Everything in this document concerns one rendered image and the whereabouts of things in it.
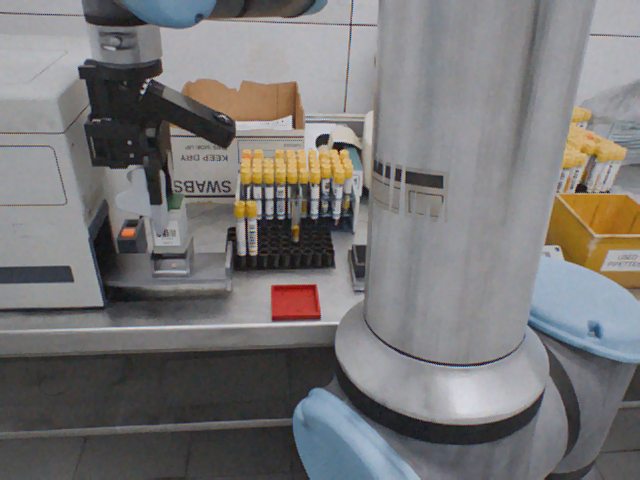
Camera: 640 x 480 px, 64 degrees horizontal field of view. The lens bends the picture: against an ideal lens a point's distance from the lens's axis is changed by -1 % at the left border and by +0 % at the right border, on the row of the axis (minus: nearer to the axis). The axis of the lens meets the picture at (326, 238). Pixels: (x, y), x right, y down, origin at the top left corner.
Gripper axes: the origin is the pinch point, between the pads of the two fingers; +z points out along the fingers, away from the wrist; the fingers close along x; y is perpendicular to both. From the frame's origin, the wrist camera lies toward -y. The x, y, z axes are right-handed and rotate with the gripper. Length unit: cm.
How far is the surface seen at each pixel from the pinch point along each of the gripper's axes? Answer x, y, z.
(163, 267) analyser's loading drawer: 0.4, 1.5, 8.4
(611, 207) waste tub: -10, -71, 5
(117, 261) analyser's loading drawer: -1.3, 8.1, 8.4
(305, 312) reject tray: 6.3, -18.2, 12.2
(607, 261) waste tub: 3, -64, 7
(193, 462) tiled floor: -30, 9, 100
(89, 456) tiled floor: -34, 38, 100
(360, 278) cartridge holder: 0.4, -26.8, 11.0
